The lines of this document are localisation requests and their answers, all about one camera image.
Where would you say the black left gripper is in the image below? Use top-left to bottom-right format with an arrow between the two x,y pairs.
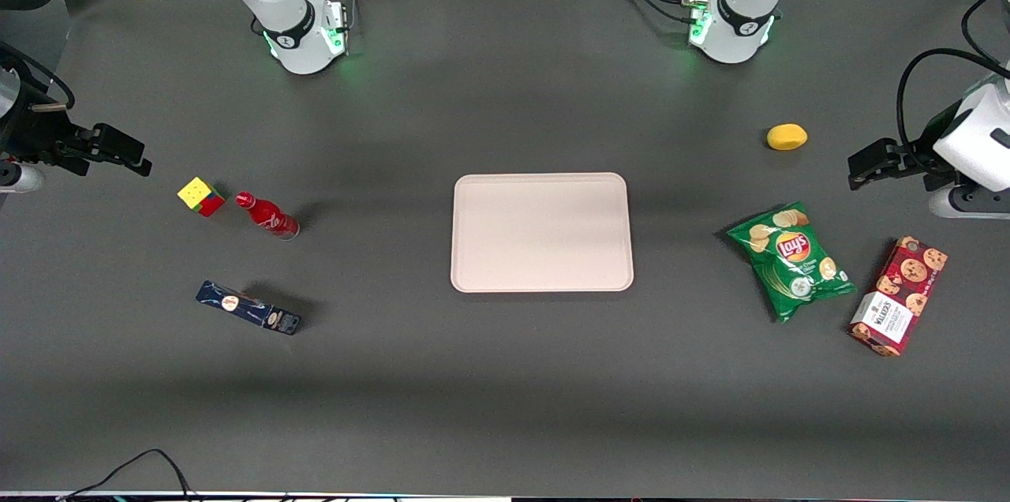
848,102 -> 977,192

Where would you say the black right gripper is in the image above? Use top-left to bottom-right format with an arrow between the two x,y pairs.
0,82 -> 153,178

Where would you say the red coke bottle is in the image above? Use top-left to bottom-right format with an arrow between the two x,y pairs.
235,191 -> 301,241

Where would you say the pale pink plastic tray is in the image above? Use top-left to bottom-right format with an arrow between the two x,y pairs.
451,173 -> 634,294

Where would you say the multicolour puzzle cube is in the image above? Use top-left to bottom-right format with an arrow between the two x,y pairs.
177,177 -> 226,217

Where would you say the yellow lemon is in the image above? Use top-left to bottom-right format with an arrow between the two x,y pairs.
766,123 -> 809,152

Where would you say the green Lay's chips bag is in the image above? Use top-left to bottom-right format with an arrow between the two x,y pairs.
726,201 -> 858,324

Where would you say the red Walkers cookie box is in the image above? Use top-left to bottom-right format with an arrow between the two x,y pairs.
848,236 -> 948,358

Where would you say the dark blue snack box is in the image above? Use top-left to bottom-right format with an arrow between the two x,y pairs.
196,280 -> 302,335

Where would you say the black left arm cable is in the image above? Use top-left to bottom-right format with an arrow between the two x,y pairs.
896,48 -> 1010,165

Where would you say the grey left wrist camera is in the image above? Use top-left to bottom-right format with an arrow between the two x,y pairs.
927,185 -> 1010,219

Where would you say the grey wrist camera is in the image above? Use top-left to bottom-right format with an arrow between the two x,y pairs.
927,185 -> 1010,219
0,163 -> 45,194

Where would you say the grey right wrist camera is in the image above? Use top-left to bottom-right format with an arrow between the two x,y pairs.
0,163 -> 45,194

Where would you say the thin black looped cable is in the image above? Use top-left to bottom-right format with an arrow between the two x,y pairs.
960,0 -> 1010,66

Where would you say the black cable on table edge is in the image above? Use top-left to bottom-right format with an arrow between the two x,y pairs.
55,448 -> 198,502

